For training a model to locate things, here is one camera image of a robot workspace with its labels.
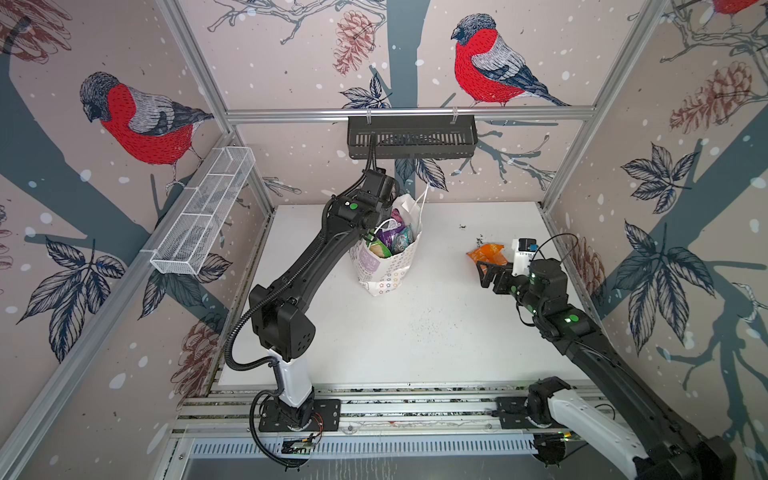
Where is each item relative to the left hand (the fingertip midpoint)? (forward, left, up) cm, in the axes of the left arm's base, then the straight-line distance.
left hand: (374, 207), depth 81 cm
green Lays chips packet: (-8, -1, -8) cm, 11 cm away
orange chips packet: (+1, -38, -24) cm, 45 cm away
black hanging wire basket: (+37, -14, -2) cm, 40 cm away
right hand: (-15, -31, -7) cm, 35 cm away
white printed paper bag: (-12, -1, -16) cm, 20 cm away
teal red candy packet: (-4, -8, -9) cm, 13 cm away
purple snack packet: (-2, -3, -10) cm, 11 cm away
